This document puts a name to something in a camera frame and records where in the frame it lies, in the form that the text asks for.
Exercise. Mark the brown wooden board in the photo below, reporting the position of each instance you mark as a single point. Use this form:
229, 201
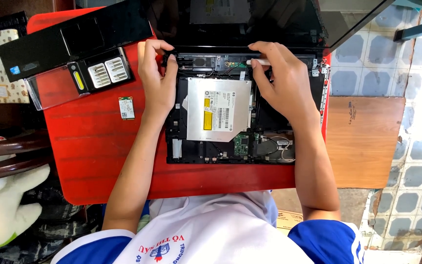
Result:
365, 143

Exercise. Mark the silver optical disc drive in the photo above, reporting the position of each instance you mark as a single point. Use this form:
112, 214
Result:
218, 110

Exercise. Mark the blue metal bar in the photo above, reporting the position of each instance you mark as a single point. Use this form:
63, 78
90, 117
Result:
419, 29

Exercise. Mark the dark patterned bag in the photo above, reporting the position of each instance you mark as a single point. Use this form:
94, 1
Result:
57, 220

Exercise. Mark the person's left hand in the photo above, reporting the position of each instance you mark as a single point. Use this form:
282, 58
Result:
156, 84

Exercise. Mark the black laptop screen lid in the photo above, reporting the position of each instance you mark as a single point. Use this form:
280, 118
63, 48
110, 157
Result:
233, 22

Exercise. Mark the black laptop palmrest cover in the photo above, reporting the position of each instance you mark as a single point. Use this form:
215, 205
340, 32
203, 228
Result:
71, 40

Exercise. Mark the rows of silver screwdriver bits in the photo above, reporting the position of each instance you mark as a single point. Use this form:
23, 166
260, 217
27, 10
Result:
107, 71

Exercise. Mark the white plastic pry tool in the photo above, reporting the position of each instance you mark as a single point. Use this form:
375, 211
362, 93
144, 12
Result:
264, 62

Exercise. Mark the white blue shirt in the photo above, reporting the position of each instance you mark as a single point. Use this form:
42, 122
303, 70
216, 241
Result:
211, 234

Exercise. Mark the black laptop base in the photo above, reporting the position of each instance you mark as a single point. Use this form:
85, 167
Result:
266, 121

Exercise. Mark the black screwdriver bit case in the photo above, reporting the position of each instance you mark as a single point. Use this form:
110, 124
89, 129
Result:
97, 73

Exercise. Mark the person's right hand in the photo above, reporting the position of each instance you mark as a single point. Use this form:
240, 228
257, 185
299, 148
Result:
288, 84

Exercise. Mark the brown cardboard box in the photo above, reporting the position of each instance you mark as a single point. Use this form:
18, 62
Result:
288, 222

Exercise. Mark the white green plush toy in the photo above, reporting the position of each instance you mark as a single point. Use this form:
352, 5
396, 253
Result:
2, 205

